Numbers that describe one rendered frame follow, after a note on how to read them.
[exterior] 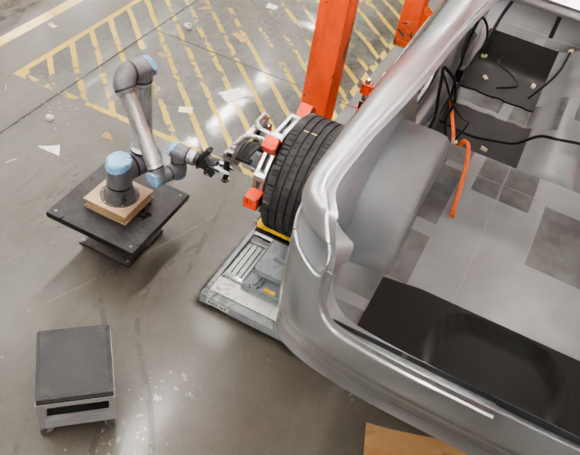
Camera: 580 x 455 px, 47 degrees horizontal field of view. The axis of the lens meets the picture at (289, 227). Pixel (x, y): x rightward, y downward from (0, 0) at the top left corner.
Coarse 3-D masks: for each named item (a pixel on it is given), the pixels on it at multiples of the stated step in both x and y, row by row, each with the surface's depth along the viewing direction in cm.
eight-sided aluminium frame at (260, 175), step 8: (288, 120) 343; (296, 120) 344; (280, 128) 337; (288, 128) 338; (280, 136) 332; (264, 160) 334; (272, 160) 332; (256, 176) 333; (264, 176) 332; (256, 184) 338; (264, 184) 337
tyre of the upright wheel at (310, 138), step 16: (304, 128) 331; (320, 128) 332; (336, 128) 335; (288, 144) 326; (304, 144) 325; (320, 144) 325; (288, 160) 324; (304, 160) 323; (272, 176) 326; (288, 176) 324; (304, 176) 321; (272, 192) 329; (288, 192) 325; (272, 208) 332; (288, 208) 328; (272, 224) 343; (288, 224) 335
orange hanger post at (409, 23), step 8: (408, 0) 515; (416, 0) 512; (424, 0) 509; (408, 8) 519; (416, 8) 516; (424, 8) 518; (400, 16) 525; (408, 16) 523; (416, 16) 520; (400, 24) 528; (408, 24) 526; (416, 24) 524; (400, 32) 533; (408, 32) 530; (400, 40) 537; (408, 40) 534
